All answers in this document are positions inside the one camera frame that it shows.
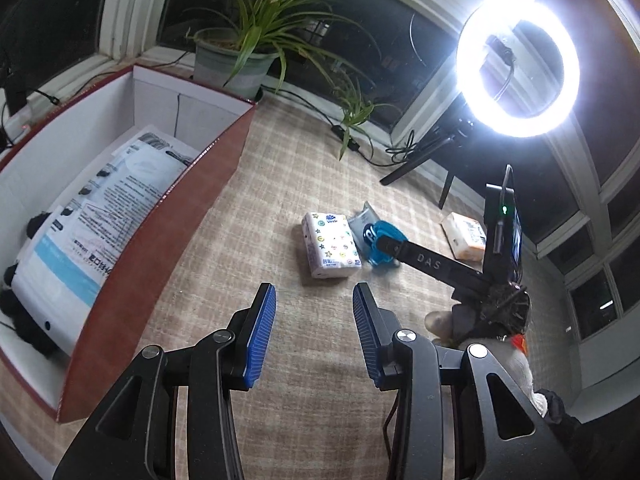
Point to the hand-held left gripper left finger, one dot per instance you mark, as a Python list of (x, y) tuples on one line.
[(260, 340)]

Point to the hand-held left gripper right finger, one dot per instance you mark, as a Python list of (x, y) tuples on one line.
[(365, 340)]

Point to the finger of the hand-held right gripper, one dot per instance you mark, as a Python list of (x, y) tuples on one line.
[(430, 262)]

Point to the white and orange tissue pack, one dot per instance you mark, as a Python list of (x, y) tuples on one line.
[(462, 235)]

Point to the grey striped pouch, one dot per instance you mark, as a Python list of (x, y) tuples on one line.
[(361, 220)]

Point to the dotted tissue pack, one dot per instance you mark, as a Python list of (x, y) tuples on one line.
[(330, 245)]

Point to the red cardboard box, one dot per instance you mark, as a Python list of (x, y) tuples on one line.
[(165, 260)]

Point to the white printed plastic bag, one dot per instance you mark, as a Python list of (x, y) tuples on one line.
[(100, 210)]

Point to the black fuzzy cloth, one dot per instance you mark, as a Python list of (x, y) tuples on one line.
[(27, 332)]

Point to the person's right hand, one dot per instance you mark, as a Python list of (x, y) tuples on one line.
[(439, 322)]

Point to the small spider plant offshoot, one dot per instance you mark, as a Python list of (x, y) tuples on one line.
[(355, 112)]

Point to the dark clothing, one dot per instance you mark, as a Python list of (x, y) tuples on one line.
[(567, 427)]

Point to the grey-green flower pot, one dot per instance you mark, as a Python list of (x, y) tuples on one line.
[(215, 65)]

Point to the green spider plant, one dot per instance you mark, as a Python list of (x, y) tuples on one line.
[(260, 30)]

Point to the white power strip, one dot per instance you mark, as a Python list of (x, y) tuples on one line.
[(19, 122)]

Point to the black charger plug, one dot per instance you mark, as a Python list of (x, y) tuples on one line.
[(15, 92)]

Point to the white window frame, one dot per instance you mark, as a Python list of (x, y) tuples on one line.
[(125, 15)]

